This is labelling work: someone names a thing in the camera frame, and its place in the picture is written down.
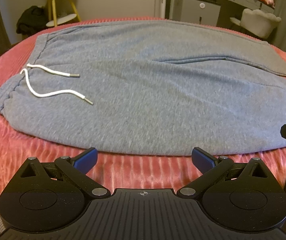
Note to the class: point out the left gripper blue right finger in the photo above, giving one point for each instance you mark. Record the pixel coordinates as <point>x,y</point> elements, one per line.
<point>202,160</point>

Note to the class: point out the yellow legged side table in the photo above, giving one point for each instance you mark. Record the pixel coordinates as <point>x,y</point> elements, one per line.
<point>61,12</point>

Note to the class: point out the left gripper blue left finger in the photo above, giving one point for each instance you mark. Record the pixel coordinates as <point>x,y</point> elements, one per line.
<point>85,161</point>

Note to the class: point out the white shell shaped chair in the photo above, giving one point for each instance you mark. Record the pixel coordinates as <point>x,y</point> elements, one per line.
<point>257,22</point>

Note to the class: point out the grey cabinet with knob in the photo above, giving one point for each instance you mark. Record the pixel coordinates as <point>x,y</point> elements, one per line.
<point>202,12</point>

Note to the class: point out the black clothes pile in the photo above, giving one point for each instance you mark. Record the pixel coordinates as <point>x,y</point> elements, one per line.
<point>32,21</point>

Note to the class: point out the grey sweatpants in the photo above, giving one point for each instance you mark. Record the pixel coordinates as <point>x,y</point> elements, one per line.
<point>150,88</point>

